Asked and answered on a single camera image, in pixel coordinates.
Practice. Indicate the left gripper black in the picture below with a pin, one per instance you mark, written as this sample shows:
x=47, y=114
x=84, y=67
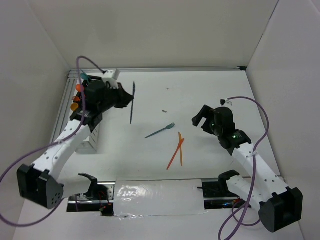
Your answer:
x=125, y=98

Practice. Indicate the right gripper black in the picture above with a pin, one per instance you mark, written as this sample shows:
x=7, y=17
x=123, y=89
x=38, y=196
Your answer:
x=205, y=111

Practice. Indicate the dark blue knife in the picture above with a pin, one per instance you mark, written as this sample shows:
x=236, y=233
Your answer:
x=132, y=102

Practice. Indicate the teal spoon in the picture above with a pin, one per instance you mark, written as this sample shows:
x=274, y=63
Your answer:
x=85, y=77

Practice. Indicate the yellow spoon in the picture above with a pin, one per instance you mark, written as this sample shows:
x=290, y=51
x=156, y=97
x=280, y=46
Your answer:
x=74, y=106

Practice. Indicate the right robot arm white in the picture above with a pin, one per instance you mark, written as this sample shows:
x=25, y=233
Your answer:
x=277, y=204

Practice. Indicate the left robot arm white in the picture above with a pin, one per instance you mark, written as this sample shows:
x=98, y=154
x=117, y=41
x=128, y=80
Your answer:
x=41, y=182

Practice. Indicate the black utensil caddy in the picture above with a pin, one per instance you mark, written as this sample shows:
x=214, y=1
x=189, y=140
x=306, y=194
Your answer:
x=90, y=94

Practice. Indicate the yellow knife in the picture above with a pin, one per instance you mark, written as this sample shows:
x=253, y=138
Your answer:
x=180, y=149

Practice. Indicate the teal fork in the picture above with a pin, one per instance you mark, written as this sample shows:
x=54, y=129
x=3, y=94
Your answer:
x=168, y=127

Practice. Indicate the orange knife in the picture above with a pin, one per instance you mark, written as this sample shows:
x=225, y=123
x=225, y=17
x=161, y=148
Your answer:
x=174, y=155

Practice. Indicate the white utensil caddy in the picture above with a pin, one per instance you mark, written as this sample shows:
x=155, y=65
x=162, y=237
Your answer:
x=90, y=145

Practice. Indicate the white foil panel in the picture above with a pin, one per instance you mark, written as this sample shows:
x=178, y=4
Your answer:
x=158, y=198

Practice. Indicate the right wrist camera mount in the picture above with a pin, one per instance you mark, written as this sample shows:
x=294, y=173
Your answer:
x=225, y=101

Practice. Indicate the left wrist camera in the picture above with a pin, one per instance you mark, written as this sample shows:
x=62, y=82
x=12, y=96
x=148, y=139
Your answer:
x=112, y=73

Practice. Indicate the aluminium frame rail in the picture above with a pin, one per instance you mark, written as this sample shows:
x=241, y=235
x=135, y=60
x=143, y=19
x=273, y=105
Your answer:
x=181, y=69

